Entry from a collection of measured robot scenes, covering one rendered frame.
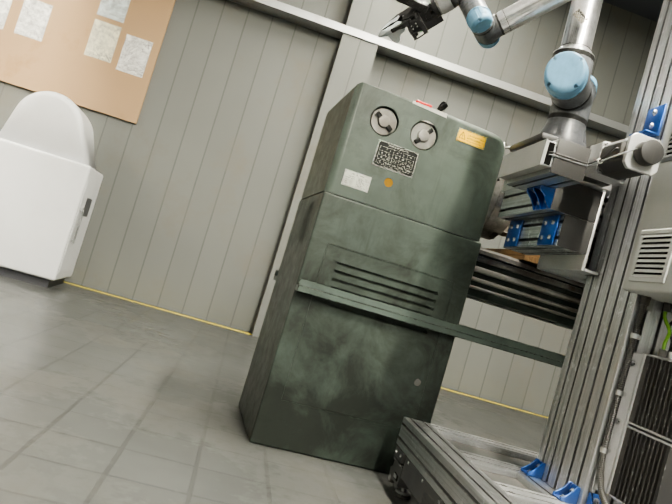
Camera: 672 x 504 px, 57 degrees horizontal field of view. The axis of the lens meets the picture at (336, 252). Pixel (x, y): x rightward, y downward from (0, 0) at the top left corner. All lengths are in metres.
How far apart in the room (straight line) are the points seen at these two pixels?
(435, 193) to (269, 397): 0.89
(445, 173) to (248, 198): 3.11
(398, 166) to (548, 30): 4.07
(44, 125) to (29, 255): 0.87
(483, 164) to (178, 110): 3.43
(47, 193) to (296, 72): 2.18
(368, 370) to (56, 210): 2.91
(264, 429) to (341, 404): 0.27
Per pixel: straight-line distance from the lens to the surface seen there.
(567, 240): 1.81
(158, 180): 5.21
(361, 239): 2.11
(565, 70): 1.92
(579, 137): 2.01
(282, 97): 5.30
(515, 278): 2.45
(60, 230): 4.55
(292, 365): 2.10
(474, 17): 2.10
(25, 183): 4.62
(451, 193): 2.23
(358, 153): 2.13
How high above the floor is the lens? 0.58
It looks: 3 degrees up
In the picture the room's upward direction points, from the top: 17 degrees clockwise
